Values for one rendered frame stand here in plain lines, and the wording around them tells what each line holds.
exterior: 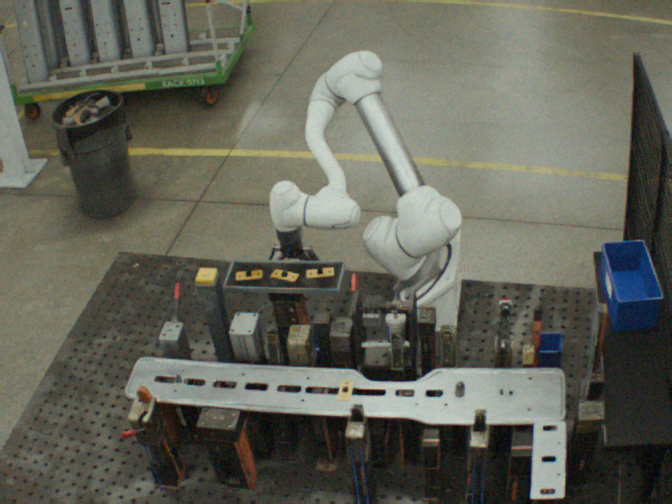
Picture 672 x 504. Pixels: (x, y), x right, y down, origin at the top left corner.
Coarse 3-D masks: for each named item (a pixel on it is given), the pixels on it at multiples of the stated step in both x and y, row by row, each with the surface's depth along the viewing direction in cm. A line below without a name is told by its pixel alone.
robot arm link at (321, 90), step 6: (324, 78) 319; (318, 84) 322; (324, 84) 319; (318, 90) 321; (324, 90) 319; (330, 90) 318; (312, 96) 323; (318, 96) 320; (324, 96) 320; (330, 96) 319; (336, 96) 319; (330, 102) 320; (336, 102) 322; (342, 102) 323; (336, 108) 323
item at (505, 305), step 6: (504, 300) 254; (510, 300) 254; (504, 306) 253; (510, 306) 253; (504, 312) 251; (510, 312) 254; (504, 318) 256; (510, 318) 255; (504, 324) 257; (510, 324) 256; (504, 330) 258; (504, 336) 259; (498, 342) 260; (498, 348) 261
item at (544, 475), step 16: (544, 432) 239; (560, 432) 238; (544, 448) 234; (560, 448) 233; (544, 464) 229; (560, 464) 228; (544, 480) 225; (560, 480) 224; (544, 496) 220; (560, 496) 219
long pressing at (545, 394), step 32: (128, 384) 273; (160, 384) 272; (288, 384) 267; (320, 384) 266; (384, 384) 263; (416, 384) 261; (448, 384) 260; (480, 384) 258; (512, 384) 256; (544, 384) 254; (384, 416) 253; (416, 416) 252; (448, 416) 250; (512, 416) 246; (544, 416) 244
